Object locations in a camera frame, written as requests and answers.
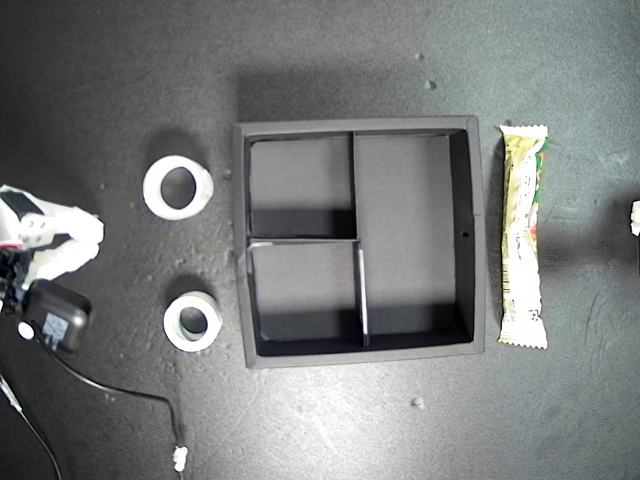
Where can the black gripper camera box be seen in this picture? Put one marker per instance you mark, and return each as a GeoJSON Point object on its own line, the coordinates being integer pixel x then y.
{"type": "Point", "coordinates": [60, 315]}

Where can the black compartment tray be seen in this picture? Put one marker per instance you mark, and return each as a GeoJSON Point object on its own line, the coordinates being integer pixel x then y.
{"type": "Point", "coordinates": [405, 225]}

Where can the yellow-green snack bar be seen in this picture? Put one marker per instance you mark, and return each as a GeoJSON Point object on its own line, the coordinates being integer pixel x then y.
{"type": "Point", "coordinates": [520, 280]}

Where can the small white tape roll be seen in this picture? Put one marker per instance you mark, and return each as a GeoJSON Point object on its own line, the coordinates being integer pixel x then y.
{"type": "Point", "coordinates": [172, 330]}

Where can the large white tape roll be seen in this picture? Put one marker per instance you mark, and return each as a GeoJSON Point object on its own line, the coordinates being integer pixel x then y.
{"type": "Point", "coordinates": [152, 192]}

